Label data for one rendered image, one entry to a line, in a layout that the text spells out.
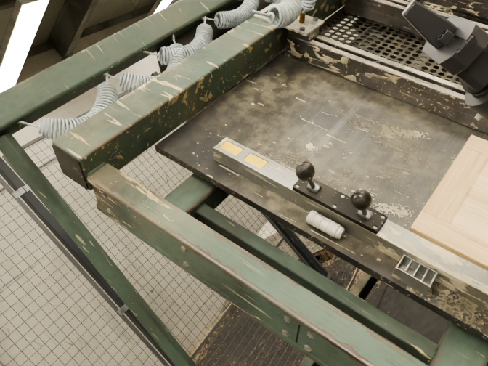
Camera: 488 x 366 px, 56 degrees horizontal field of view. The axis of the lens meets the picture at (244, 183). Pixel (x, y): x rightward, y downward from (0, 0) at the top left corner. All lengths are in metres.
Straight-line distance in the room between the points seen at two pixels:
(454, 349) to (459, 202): 0.32
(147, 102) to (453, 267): 0.76
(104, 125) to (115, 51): 0.62
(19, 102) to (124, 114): 0.48
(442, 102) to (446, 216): 0.38
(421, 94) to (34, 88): 1.12
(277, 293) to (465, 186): 0.52
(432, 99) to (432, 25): 0.73
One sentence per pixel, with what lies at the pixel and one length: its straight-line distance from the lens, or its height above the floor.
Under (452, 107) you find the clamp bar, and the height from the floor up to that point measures 1.36.
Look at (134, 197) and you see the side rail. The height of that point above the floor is 1.70.
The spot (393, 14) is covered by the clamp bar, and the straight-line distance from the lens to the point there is 1.72.
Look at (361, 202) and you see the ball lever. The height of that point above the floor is 1.43.
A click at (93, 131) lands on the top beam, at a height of 1.87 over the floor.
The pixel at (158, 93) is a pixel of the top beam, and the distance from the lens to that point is 1.17.
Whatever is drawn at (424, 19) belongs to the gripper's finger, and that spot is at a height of 1.62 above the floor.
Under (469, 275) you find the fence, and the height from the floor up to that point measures 1.19.
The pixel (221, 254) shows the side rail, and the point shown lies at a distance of 0.88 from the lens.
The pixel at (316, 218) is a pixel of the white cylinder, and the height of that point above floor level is 1.42.
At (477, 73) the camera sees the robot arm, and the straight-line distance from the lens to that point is 0.61.
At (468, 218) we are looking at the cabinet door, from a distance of 1.08.
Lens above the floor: 1.65
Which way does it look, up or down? 5 degrees down
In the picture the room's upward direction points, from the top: 40 degrees counter-clockwise
